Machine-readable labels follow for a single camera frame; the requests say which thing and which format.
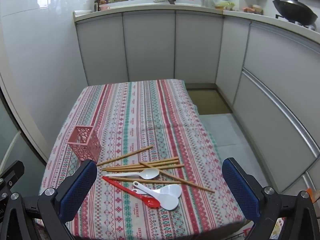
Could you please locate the striped patterned tablecloth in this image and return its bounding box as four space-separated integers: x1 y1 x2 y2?
39 79 247 238

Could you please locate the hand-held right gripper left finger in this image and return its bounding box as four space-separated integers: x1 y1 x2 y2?
0 159 98 240

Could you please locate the wooden chopstick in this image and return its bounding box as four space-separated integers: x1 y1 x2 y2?
101 157 179 170
139 162 215 193
107 164 185 173
105 159 180 172
107 177 197 185
96 146 154 167

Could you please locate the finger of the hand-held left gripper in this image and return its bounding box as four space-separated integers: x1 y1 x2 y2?
0 161 25 194

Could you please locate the pink perforated utensil holder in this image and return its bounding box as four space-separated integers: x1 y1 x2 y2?
66 125 102 163

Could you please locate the black wok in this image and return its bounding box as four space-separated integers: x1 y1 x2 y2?
255 0 318 26

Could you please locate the grey cabinet door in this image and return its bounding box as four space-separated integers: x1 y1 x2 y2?
76 14 129 87
215 19 251 107
122 11 177 82
174 10 225 84

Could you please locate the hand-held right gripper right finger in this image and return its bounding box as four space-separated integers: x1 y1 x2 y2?
222 157 320 240

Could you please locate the wide white soup spoon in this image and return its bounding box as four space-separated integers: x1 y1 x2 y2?
132 181 179 211
136 184 183 198

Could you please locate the red plastic spoon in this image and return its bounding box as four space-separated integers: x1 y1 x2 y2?
102 176 161 209

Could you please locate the grey cabinet drawer front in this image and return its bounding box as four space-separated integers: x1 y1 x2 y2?
242 21 320 143
232 70 320 194

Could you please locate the olive floor mat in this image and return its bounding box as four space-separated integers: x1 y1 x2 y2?
187 88 232 115

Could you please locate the slim white plastic spoon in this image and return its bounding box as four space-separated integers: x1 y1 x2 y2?
105 168 160 180

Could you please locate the white kitchen countertop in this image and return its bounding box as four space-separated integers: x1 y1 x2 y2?
73 1 320 34

